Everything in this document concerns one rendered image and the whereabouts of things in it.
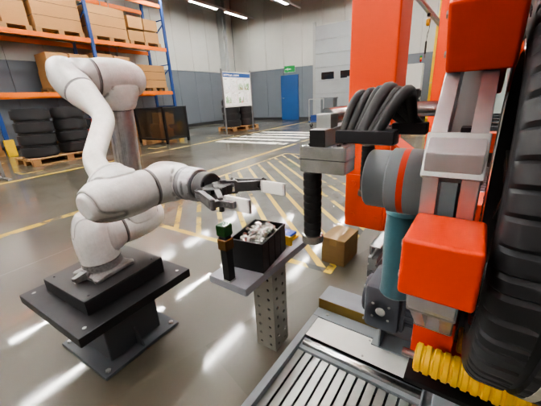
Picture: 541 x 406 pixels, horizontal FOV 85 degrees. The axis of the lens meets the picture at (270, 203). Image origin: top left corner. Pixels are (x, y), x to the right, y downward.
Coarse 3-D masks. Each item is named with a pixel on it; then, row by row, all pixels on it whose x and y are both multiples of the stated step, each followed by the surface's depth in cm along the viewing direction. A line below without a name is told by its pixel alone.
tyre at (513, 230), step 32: (512, 160) 31; (512, 192) 29; (512, 224) 29; (512, 256) 29; (512, 288) 30; (480, 320) 35; (512, 320) 31; (480, 352) 36; (512, 352) 33; (512, 384) 37
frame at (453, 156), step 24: (456, 72) 39; (456, 96) 39; (480, 96) 36; (480, 120) 35; (432, 144) 36; (456, 144) 35; (480, 144) 34; (432, 168) 36; (456, 168) 35; (480, 168) 33; (432, 192) 37; (456, 216) 36; (432, 312) 42; (456, 312) 40
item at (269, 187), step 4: (264, 180) 73; (264, 184) 73; (268, 184) 72; (272, 184) 71; (276, 184) 71; (280, 184) 70; (284, 184) 70; (264, 188) 73; (268, 188) 72; (272, 188) 72; (276, 188) 71; (280, 188) 70; (284, 188) 70; (264, 192) 74; (268, 192) 73; (272, 192) 72; (276, 192) 71; (280, 192) 71; (284, 192) 70
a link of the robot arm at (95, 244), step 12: (72, 228) 118; (84, 228) 116; (96, 228) 118; (108, 228) 121; (120, 228) 126; (72, 240) 118; (84, 240) 117; (96, 240) 118; (108, 240) 122; (120, 240) 126; (84, 252) 118; (96, 252) 119; (108, 252) 122; (120, 252) 131; (84, 264) 121; (96, 264) 121
